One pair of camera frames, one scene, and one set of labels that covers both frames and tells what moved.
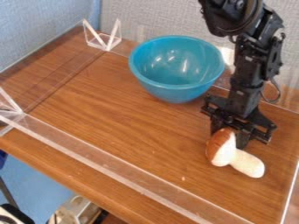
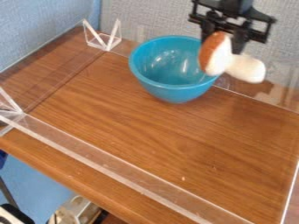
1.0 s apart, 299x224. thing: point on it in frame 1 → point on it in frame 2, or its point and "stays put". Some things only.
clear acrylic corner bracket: [102, 40] stays put
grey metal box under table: [78, 211] stays put
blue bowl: [178, 67] stays put
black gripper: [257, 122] → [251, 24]
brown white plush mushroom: [223, 153] → [219, 59]
